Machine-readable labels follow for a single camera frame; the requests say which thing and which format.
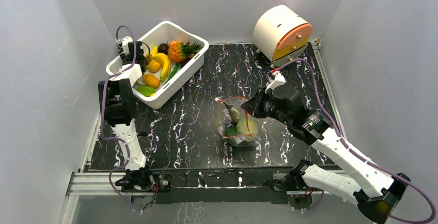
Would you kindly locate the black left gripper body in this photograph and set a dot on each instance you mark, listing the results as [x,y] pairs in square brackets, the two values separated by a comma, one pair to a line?
[128,54]

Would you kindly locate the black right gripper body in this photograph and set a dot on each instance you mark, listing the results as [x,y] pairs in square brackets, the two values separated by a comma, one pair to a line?
[255,105]

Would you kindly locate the grey toy fish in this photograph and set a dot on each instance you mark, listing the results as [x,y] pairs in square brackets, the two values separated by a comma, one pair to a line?
[234,113]

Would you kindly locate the light green toy cabbage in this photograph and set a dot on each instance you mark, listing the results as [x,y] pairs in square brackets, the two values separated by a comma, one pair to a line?
[248,128]

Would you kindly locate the clear zip bag orange zipper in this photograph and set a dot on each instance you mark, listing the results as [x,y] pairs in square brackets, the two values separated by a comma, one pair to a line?
[235,125]

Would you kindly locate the dark green toy avocado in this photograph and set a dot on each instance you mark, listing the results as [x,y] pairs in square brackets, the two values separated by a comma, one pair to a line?
[231,131]

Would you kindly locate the small orange toy tangerine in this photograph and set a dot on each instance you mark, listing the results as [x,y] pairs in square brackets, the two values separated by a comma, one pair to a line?
[153,66]

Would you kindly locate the yellow toy corn cob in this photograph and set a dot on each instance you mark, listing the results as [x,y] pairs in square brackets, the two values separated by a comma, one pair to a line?
[153,52]

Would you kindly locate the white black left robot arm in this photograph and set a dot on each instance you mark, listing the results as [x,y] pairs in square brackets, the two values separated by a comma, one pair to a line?
[117,108]

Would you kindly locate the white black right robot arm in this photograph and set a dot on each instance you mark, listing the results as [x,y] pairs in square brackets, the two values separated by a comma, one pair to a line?
[375,193]

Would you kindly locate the orange toy orange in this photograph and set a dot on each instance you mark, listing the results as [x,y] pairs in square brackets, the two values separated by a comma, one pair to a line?
[151,81]

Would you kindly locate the dark purple toy fruit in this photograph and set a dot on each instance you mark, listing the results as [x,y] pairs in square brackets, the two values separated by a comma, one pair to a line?
[163,48]

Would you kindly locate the yellow toy banana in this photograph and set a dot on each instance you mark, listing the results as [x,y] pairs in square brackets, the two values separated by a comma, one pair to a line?
[165,65]

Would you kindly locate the bright green toy lime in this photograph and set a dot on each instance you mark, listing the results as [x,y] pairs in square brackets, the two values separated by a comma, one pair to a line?
[146,90]

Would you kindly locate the green toy chili pepper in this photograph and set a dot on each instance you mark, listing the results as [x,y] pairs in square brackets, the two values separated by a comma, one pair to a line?
[173,72]

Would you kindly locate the orange toy pineapple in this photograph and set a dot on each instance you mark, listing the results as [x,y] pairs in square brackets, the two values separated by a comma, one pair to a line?
[180,51]

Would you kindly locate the white plastic bin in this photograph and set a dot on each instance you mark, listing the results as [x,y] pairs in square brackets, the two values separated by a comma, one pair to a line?
[164,32]

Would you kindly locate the cream round drum orange face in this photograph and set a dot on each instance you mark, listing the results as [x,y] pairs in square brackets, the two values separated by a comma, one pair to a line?
[281,35]

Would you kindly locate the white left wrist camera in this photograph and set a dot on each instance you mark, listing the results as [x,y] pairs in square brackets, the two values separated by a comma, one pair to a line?
[124,45]

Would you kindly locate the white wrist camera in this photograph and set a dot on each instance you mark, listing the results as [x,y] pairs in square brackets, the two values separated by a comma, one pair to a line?
[277,81]
[124,45]

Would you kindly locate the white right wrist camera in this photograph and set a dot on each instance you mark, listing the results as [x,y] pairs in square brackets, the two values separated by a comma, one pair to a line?
[277,81]

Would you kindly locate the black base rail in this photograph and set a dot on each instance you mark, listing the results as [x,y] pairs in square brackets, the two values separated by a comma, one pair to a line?
[230,185]

